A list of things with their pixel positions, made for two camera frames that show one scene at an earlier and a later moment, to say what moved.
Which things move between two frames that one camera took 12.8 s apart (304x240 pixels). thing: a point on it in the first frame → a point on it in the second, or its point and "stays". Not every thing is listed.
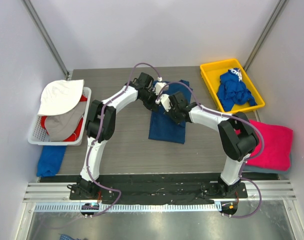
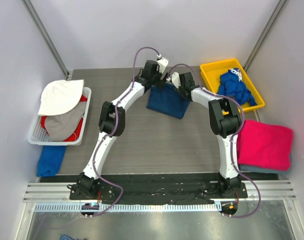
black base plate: x=157 y=189 stays
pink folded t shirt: x=278 y=143 stays
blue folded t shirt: x=50 y=160 stays
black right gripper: x=174 y=117 → x=181 y=89
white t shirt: x=59 y=97 stays
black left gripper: x=153 y=105 → x=161 y=80
